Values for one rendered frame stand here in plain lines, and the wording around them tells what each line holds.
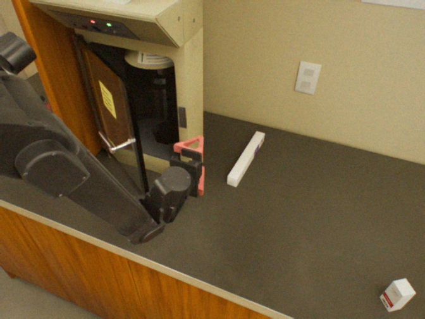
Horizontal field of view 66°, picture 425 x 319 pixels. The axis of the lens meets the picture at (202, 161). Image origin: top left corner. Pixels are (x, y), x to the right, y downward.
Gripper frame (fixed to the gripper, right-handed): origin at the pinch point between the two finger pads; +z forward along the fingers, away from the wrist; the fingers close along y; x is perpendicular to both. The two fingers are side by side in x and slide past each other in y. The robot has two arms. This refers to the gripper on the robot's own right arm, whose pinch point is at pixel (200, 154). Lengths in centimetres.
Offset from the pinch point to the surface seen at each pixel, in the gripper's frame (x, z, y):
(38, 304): 87, -21, -119
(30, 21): 46, 4, 24
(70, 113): 46.0, 6.2, -4.1
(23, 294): 98, -20, -118
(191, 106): 8.9, 14.6, 2.4
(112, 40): 28.9, 11.9, 19.1
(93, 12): 23.2, 0.8, 30.1
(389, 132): -49, 55, -19
